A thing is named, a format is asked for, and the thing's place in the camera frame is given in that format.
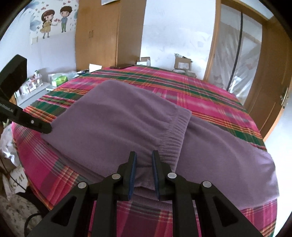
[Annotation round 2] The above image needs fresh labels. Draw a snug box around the purple fleece garment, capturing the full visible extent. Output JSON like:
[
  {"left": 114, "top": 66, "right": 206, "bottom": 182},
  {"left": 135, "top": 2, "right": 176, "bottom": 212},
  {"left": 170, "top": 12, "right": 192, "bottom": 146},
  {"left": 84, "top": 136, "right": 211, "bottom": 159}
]
[{"left": 42, "top": 80, "right": 279, "bottom": 209}]

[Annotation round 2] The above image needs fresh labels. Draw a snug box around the floral sleeve forearm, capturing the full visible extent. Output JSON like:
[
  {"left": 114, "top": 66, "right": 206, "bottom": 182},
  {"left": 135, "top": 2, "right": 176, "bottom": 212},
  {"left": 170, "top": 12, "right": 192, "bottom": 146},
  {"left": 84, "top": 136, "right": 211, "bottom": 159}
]
[{"left": 1, "top": 195, "right": 42, "bottom": 236}]

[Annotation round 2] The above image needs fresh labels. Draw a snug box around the white drawer cabinet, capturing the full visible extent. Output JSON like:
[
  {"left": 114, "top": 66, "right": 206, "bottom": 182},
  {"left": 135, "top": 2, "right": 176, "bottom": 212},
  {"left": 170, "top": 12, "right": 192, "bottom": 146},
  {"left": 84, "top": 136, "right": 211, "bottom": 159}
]
[{"left": 14, "top": 70, "right": 54, "bottom": 109}]

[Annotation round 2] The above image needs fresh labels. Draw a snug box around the green tissue pack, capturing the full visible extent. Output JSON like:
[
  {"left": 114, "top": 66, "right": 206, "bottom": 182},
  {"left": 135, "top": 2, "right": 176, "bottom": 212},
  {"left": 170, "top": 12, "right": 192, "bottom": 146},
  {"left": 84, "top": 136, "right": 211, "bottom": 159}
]
[{"left": 51, "top": 75, "right": 68, "bottom": 87}]

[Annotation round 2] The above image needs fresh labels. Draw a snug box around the pink plaid bed cover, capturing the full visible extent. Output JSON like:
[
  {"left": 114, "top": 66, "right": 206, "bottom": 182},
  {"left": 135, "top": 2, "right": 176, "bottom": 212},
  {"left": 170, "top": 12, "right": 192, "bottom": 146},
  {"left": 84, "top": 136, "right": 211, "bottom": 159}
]
[{"left": 12, "top": 66, "right": 279, "bottom": 236}]

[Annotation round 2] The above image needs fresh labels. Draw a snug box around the black smartphone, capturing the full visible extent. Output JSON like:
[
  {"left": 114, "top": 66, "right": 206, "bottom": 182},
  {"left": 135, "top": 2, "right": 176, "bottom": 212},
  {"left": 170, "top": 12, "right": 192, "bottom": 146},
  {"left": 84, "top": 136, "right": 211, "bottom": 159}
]
[{"left": 109, "top": 63, "right": 135, "bottom": 70}]

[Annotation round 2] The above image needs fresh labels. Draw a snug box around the wooden wardrobe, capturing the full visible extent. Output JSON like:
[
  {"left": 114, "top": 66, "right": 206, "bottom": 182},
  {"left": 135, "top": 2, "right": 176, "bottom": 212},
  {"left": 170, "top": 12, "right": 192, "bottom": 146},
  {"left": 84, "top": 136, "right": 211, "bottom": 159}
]
[{"left": 75, "top": 0, "right": 146, "bottom": 71}]

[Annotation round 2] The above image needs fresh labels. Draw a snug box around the white small box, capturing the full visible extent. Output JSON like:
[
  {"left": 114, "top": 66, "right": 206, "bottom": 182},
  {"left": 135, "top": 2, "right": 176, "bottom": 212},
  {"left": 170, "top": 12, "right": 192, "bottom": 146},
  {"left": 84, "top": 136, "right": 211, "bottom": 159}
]
[{"left": 136, "top": 57, "right": 150, "bottom": 67}]

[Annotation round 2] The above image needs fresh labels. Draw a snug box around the wooden door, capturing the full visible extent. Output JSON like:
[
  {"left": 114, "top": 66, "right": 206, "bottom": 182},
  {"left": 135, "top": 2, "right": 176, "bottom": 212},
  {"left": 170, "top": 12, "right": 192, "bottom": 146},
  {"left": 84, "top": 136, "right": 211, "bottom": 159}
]
[{"left": 242, "top": 18, "right": 292, "bottom": 139}]

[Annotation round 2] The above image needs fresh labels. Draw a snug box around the brown cardboard box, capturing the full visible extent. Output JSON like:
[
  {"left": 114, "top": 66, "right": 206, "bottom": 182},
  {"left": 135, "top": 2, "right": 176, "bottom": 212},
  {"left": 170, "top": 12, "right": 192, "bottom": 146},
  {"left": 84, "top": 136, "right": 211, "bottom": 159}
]
[{"left": 174, "top": 54, "right": 192, "bottom": 71}]

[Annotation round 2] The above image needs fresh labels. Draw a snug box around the cartoon couple wall sticker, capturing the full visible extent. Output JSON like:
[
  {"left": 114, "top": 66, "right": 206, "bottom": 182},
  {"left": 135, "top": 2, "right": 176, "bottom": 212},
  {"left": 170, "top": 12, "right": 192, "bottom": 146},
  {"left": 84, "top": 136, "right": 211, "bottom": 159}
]
[{"left": 25, "top": 0, "right": 79, "bottom": 44}]

